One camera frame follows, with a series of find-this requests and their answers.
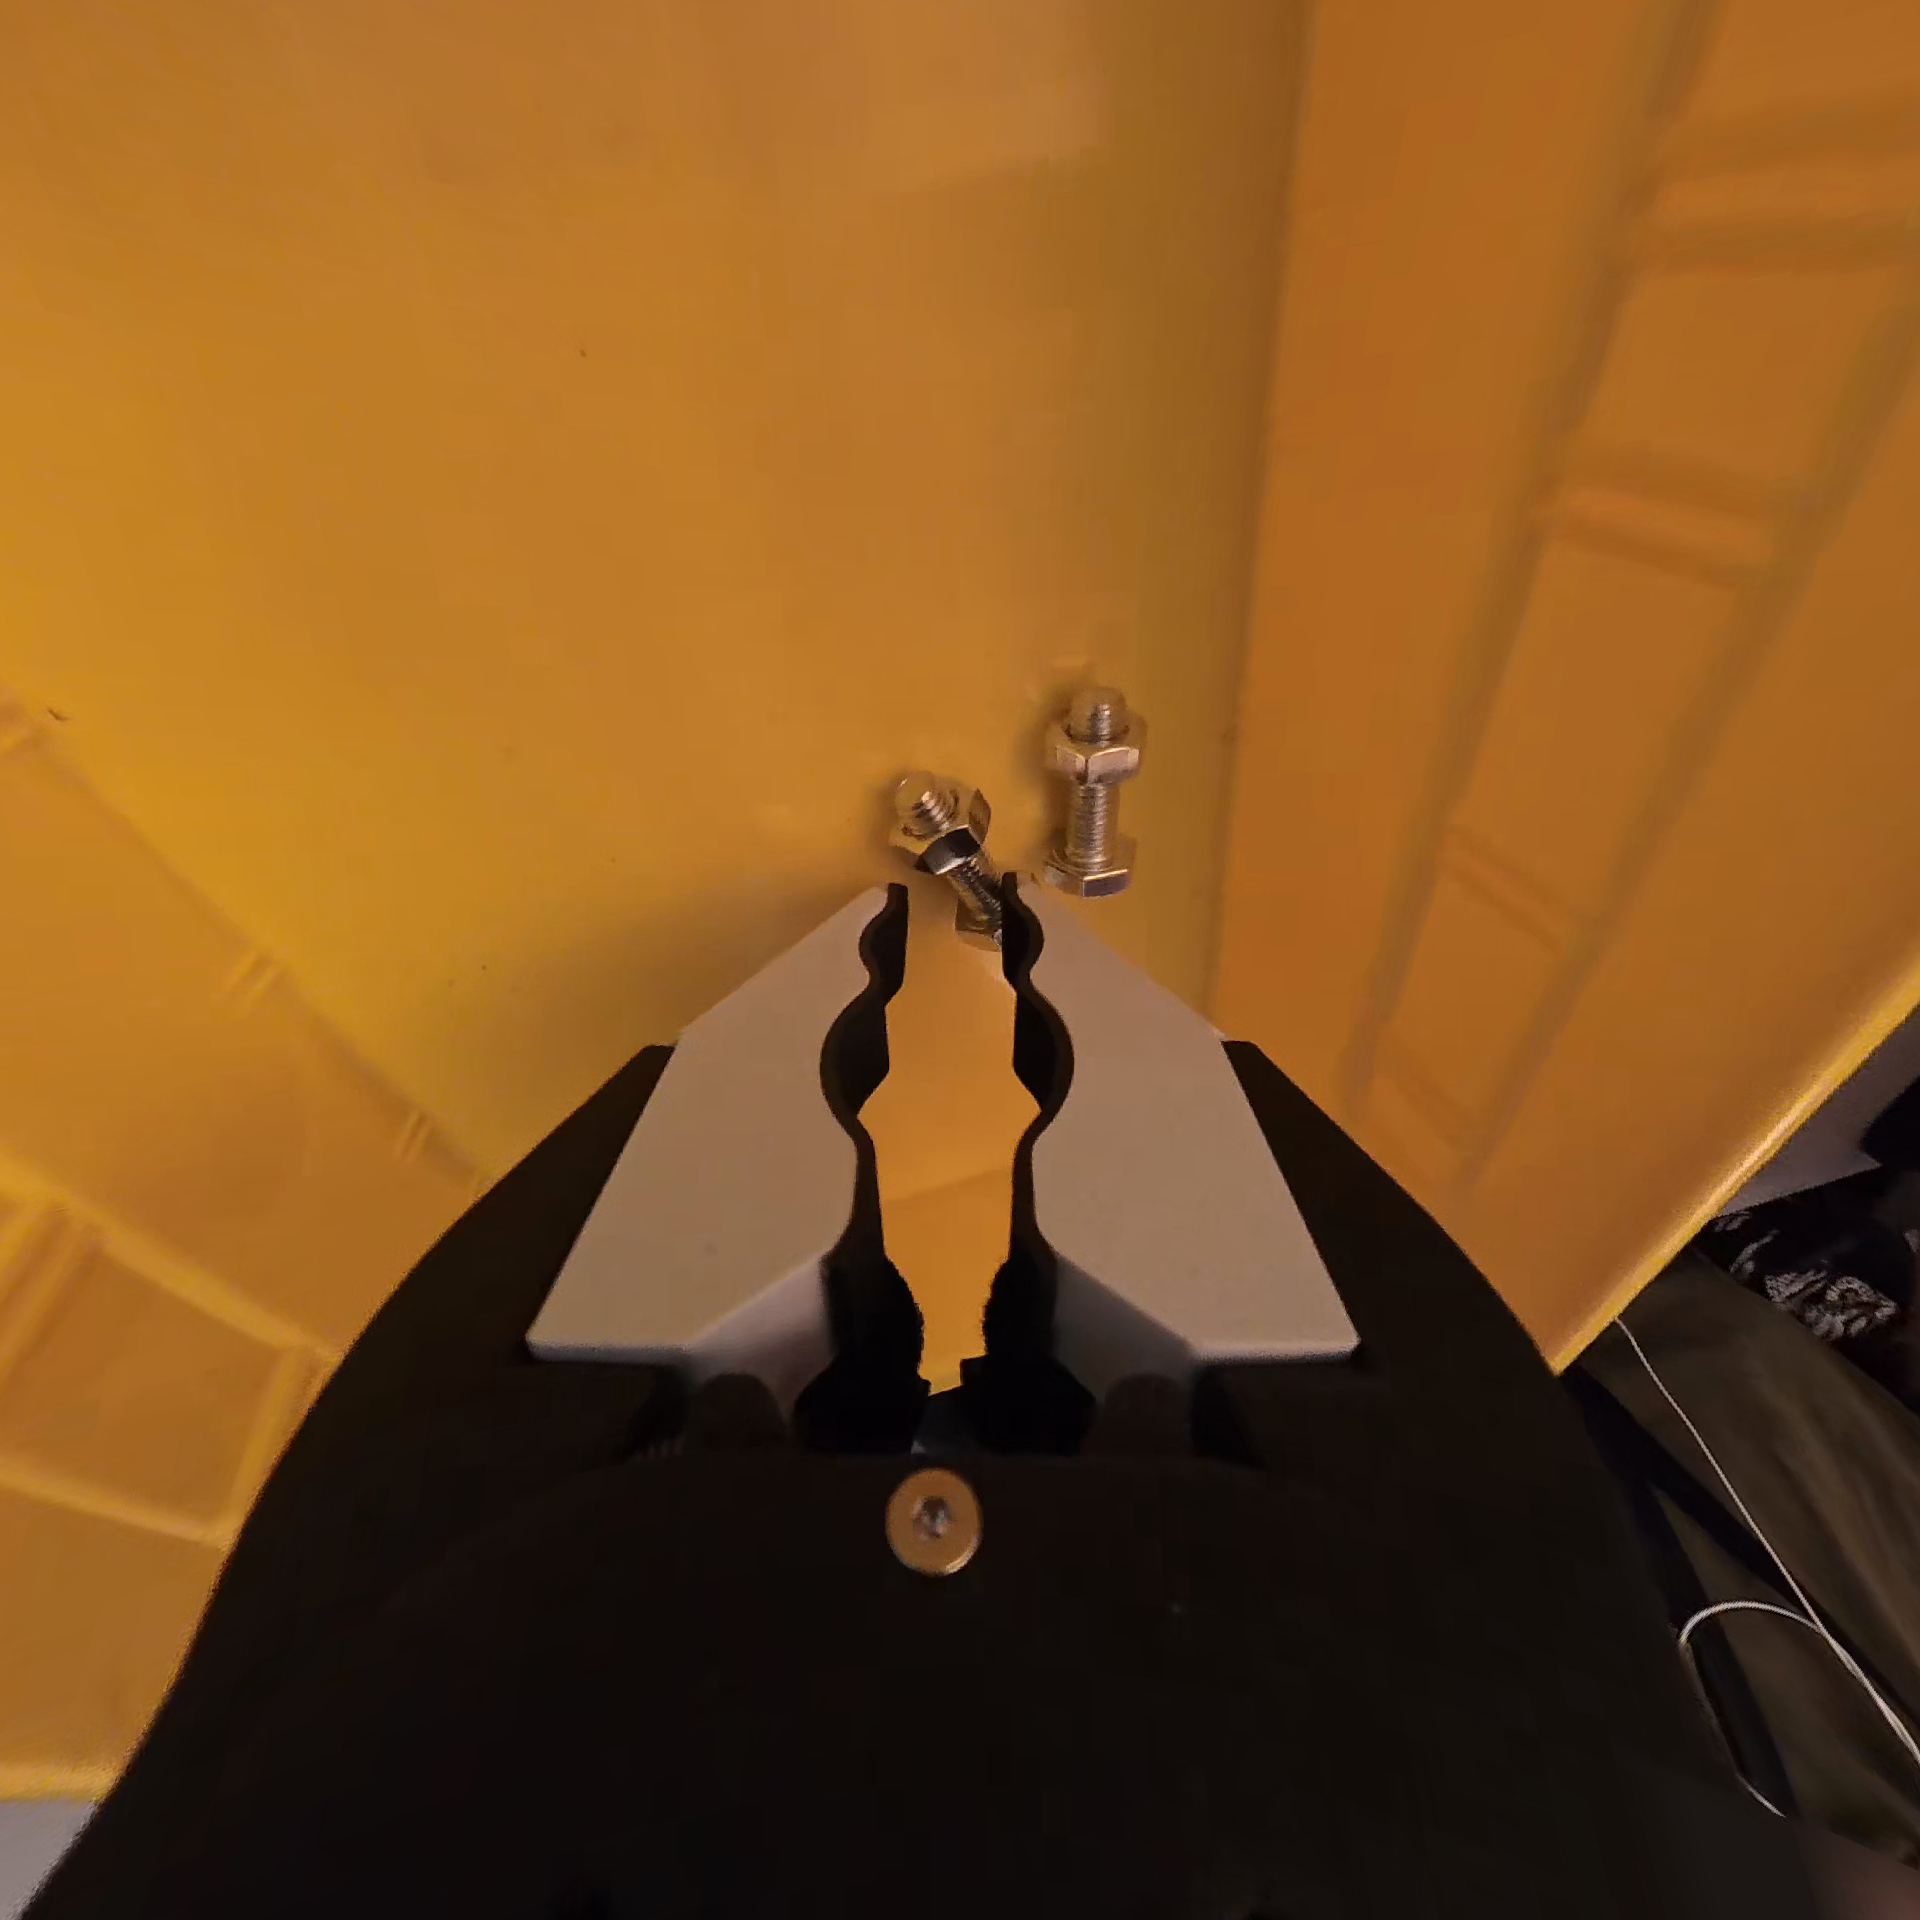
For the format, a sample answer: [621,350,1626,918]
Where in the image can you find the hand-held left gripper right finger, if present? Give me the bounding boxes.
[950,874,1361,1453]

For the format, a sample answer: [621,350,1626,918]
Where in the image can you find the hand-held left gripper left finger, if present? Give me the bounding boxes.
[527,883,921,1453]

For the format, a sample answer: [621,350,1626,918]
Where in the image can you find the steel hex bolt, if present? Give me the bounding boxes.
[895,772,1008,950]
[1039,689,1150,904]

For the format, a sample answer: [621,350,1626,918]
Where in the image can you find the steel hex nut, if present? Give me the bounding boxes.
[1045,710,1150,781]
[895,778,994,881]

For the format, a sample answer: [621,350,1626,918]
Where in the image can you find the yellow plastic bin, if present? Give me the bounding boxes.
[0,0,1920,1801]

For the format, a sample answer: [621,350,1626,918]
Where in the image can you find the olive green shirt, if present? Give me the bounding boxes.
[1568,1245,1920,1864]

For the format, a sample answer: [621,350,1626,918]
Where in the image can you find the white thin cable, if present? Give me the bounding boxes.
[1610,1317,1920,1757]

